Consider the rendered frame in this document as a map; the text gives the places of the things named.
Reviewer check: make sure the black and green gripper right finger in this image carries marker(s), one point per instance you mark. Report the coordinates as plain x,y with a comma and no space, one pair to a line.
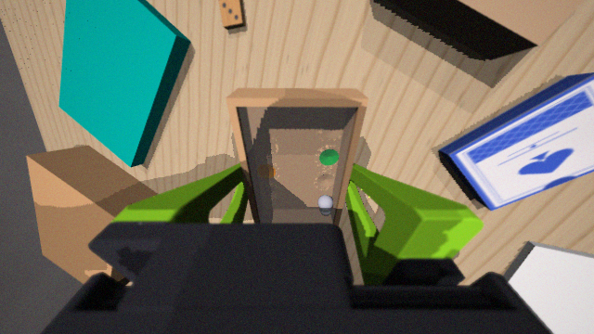
418,224

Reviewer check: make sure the wooden puzzle tray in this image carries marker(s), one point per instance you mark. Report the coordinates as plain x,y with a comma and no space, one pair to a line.
297,149

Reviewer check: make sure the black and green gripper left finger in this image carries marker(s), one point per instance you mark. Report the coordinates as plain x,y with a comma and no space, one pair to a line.
192,203

